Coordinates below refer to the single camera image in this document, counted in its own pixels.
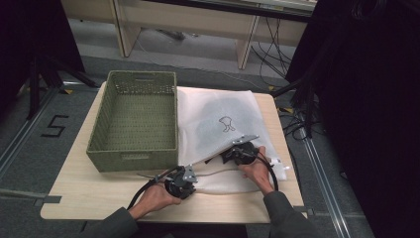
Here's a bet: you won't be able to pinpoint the green woven basket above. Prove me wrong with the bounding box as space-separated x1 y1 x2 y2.
86 69 179 174

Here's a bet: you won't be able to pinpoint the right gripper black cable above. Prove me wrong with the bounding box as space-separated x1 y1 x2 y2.
256 155 280 192

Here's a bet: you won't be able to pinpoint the black tripod stand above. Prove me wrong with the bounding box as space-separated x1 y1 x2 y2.
25 54 100 121

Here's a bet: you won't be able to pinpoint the white mesh laundry bag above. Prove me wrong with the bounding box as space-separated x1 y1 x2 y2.
176 86 289 196

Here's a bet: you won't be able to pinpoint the metal floor rail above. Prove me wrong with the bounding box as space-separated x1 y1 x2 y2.
301 137 352 238
0 86 62 179

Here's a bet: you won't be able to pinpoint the black curtain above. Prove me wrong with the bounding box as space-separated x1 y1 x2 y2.
285 0 420 238
0 0 86 112

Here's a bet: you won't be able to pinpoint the person's left hand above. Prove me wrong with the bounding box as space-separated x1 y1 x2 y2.
128 182 182 221

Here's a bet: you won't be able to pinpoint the person's right hand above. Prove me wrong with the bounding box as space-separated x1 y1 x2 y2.
238 146 275 196

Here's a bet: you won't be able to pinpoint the black floor cable bundle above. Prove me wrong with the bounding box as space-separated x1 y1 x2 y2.
250 17 295 85

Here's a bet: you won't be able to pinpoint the black light stand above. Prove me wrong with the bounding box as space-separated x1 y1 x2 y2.
271 31 333 140

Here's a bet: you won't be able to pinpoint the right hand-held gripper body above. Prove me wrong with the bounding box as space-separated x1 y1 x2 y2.
219 134 261 167

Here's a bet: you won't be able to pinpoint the tangled black cables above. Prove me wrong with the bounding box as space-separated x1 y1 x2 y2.
276 104 320 142

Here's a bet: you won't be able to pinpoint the white cord stopper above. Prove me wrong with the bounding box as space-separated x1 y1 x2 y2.
269 158 291 172

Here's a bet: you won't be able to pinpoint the beige wooden desk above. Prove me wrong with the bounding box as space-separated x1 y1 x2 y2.
60 0 319 70

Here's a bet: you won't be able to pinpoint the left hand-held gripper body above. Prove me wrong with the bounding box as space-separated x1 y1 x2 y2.
163 164 199 200

